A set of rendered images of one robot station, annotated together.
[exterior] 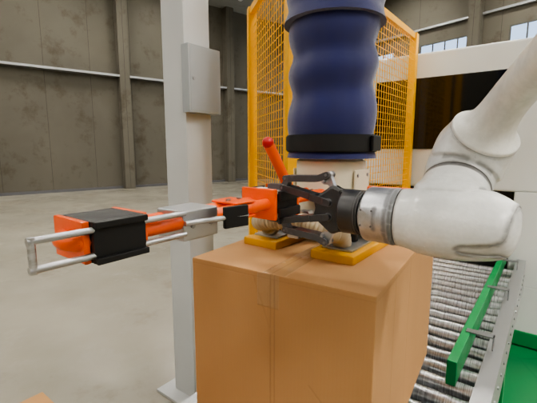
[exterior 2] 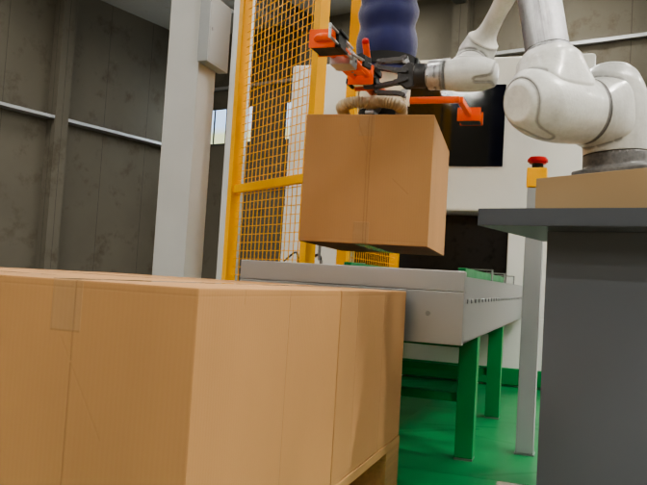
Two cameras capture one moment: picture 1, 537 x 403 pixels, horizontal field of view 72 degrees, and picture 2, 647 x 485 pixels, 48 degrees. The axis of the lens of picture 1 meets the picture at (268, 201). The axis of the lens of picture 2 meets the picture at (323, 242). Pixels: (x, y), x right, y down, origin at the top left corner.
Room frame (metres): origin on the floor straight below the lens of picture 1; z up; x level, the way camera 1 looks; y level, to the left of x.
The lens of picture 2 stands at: (-1.41, 0.80, 0.56)
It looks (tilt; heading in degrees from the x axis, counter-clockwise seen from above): 3 degrees up; 342
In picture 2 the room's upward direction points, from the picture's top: 3 degrees clockwise
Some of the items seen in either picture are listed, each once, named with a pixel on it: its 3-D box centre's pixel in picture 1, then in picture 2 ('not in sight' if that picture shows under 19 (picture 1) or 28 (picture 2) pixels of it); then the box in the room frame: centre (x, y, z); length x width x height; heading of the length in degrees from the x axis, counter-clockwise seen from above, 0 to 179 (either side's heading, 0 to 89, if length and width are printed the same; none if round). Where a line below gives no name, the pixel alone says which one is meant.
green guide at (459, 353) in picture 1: (495, 296); (493, 282); (1.70, -1.10, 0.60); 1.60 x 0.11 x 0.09; 143
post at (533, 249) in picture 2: not in sight; (530, 310); (0.81, -0.71, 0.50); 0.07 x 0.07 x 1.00; 53
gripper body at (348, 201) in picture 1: (340, 209); (412, 76); (0.63, -0.12, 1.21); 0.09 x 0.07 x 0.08; 53
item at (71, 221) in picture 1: (102, 233); (326, 42); (0.46, 0.21, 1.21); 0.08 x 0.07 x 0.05; 143
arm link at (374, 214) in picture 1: (382, 214); (436, 75); (0.59, -0.18, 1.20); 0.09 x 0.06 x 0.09; 143
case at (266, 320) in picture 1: (330, 313); (381, 191); (0.92, -0.16, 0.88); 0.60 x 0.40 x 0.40; 148
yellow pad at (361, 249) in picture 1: (363, 234); not in sight; (0.88, -0.23, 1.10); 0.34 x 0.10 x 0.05; 143
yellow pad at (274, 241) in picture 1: (297, 225); not in sight; (0.99, -0.08, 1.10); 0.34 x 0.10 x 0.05; 143
